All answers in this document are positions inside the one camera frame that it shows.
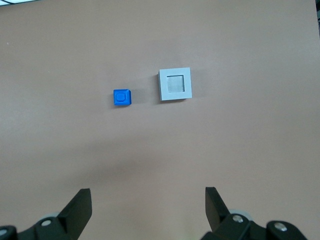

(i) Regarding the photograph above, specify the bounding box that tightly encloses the blue square part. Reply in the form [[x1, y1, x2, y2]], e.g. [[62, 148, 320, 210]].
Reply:
[[111, 88, 133, 107]]

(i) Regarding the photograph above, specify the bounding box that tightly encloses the gray square base block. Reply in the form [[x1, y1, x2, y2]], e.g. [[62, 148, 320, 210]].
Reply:
[[157, 66, 194, 103]]

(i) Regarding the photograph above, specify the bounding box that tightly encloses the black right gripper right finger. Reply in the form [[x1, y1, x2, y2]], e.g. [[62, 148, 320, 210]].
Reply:
[[199, 186, 311, 240]]

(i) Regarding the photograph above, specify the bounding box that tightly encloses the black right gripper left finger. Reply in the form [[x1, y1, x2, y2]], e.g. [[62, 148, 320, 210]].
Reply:
[[0, 188, 92, 240]]

